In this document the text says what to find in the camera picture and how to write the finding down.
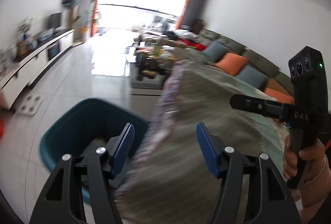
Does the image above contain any teal trash bin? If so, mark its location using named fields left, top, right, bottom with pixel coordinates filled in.
left=39, top=98, right=149, bottom=190

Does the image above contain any pink sleeved right forearm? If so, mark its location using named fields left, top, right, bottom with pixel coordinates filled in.
left=299, top=156, right=330, bottom=223

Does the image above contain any person's right hand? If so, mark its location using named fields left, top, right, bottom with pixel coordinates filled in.
left=283, top=135, right=325, bottom=181

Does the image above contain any orange cushion near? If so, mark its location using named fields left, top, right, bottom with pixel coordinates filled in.
left=264, top=88, right=295, bottom=104

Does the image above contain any orange cushion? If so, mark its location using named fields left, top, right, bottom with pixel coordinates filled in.
left=264, top=88, right=295, bottom=104
left=215, top=52, right=248, bottom=76

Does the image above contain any blue cushion near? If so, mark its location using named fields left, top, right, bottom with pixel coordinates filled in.
left=236, top=65, right=269, bottom=91

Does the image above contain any blue cushion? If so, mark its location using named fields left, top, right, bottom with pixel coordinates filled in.
left=203, top=40, right=229, bottom=63
left=236, top=65, right=269, bottom=91

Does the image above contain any green sectional sofa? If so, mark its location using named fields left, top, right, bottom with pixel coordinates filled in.
left=196, top=28, right=296, bottom=100

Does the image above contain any orange cushion far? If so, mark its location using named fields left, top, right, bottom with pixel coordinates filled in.
left=215, top=52, right=248, bottom=76

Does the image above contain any red plastic bag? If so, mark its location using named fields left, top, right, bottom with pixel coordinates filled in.
left=0, top=121, right=5, bottom=139

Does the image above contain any white bathroom scale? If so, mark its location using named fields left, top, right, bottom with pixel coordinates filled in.
left=16, top=94, right=43, bottom=116

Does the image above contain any patterned tablecloth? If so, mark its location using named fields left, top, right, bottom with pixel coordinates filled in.
left=115, top=60, right=289, bottom=223

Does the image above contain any blue cushion far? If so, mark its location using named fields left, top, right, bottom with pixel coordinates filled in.
left=203, top=40, right=229, bottom=63

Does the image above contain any white TV cabinet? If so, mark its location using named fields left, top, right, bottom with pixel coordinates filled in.
left=1, top=29, right=74, bottom=110

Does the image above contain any orange curtain right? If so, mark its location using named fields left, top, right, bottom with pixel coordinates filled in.
left=176, top=0, right=197, bottom=29

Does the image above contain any cluttered coffee table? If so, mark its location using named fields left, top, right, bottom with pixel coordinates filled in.
left=130, top=32, right=188, bottom=90

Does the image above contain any small black monitor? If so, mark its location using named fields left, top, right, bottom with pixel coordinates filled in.
left=48, top=13, right=62, bottom=29

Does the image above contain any white standing air conditioner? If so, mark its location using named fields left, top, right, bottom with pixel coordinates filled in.
left=75, top=0, right=96, bottom=42

